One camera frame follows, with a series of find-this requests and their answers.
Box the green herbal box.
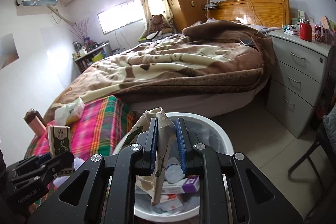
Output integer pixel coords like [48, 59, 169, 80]
[47, 125, 75, 177]

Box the white purple cream box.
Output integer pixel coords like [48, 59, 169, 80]
[161, 176, 199, 194]

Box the cream leaf-print paper bag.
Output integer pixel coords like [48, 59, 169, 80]
[122, 107, 176, 206]

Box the red white milk carton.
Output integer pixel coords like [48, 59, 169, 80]
[157, 194, 184, 211]

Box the blue white yogurt cup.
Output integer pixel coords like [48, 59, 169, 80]
[165, 164, 185, 184]

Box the white round trash bin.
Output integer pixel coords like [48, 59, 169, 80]
[111, 112, 235, 221]

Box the pink brown thermos mug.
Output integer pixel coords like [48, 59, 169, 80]
[23, 109, 47, 137]

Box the tissue pack yellow white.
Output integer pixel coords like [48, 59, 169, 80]
[54, 98, 85, 126]

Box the pink plaid bed cloth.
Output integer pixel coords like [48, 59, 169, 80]
[24, 95, 137, 204]

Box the black chair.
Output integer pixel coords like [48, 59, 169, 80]
[287, 105, 336, 214]

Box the cluttered side shelf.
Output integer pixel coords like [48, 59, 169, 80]
[73, 41, 112, 73]

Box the dried branch vase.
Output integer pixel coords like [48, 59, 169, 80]
[69, 18, 90, 42]

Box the brown beige blanket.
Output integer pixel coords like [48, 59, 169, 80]
[45, 20, 276, 122]

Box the grey drawer nightstand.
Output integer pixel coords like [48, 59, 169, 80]
[266, 30, 333, 138]

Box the brown teddy bear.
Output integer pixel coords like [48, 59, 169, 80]
[149, 14, 173, 34]

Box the red jar on nightstand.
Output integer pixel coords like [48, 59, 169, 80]
[299, 19, 313, 42]

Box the wooden headboard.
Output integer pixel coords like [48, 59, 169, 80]
[207, 0, 291, 27]

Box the power strip on headboard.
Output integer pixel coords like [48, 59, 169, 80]
[202, 2, 222, 10]

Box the wall mirror panel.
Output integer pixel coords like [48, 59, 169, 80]
[0, 34, 19, 69]

